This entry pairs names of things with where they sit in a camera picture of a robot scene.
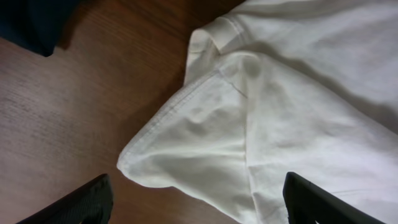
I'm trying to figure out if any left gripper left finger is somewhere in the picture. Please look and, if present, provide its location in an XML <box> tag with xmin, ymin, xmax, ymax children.
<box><xmin>17</xmin><ymin>174</ymin><xmax>113</xmax><ymax>224</ymax></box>

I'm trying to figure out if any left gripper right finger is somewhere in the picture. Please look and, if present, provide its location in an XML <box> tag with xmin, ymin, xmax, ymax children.
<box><xmin>283</xmin><ymin>172</ymin><xmax>383</xmax><ymax>224</ymax></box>

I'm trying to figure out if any white printed t-shirt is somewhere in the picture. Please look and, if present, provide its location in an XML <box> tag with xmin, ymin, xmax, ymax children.
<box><xmin>118</xmin><ymin>1</ymin><xmax>397</xmax><ymax>223</ymax></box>

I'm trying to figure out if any dark folded clothes pile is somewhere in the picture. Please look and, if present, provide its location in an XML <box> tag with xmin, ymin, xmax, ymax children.
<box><xmin>1</xmin><ymin>0</ymin><xmax>80</xmax><ymax>57</ymax></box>

